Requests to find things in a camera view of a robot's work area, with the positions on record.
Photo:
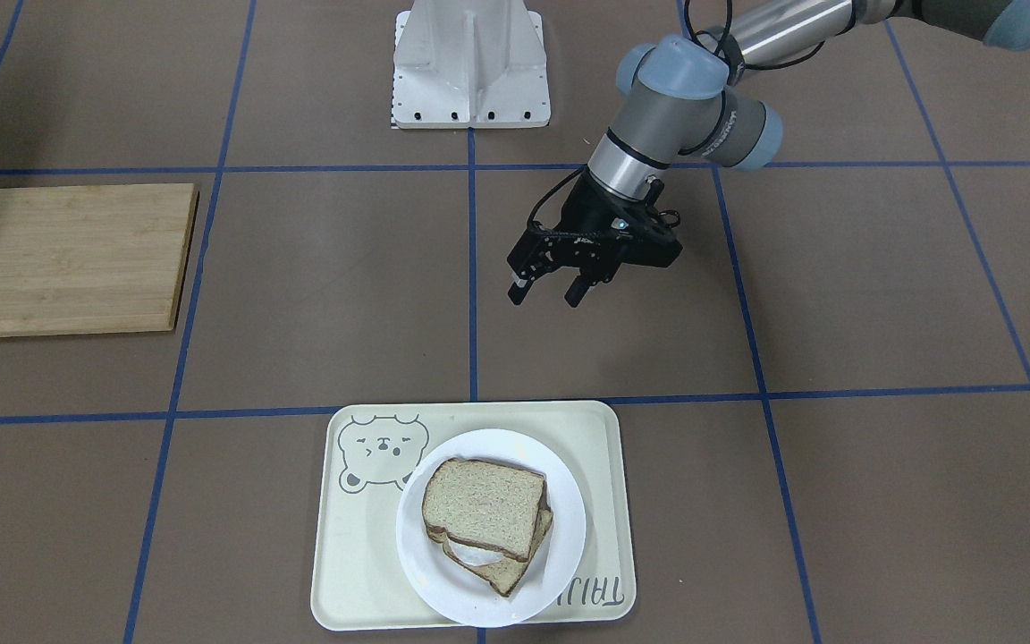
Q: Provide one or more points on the cream bear serving tray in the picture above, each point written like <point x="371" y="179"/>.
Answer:
<point x="358" y="583"/>

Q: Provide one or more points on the wooden cutting board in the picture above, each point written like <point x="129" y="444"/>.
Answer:
<point x="79" y="260"/>

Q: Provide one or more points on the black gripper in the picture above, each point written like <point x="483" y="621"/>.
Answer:
<point x="588" y="212"/>

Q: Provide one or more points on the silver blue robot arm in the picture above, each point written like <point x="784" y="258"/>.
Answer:
<point x="681" y="101"/>

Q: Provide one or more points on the fried egg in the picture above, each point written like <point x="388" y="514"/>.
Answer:
<point x="474" y="556"/>

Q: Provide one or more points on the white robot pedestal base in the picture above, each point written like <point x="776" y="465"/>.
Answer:
<point x="469" y="64"/>

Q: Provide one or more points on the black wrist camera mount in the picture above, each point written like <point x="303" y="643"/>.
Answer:
<point x="646" y="235"/>

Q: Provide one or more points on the white round plate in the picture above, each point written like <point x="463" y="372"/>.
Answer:
<point x="455" y="593"/>

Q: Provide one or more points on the white bread slice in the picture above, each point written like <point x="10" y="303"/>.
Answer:
<point x="483" y="504"/>

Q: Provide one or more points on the bread slice under egg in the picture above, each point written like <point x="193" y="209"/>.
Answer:
<point x="504" y="575"/>

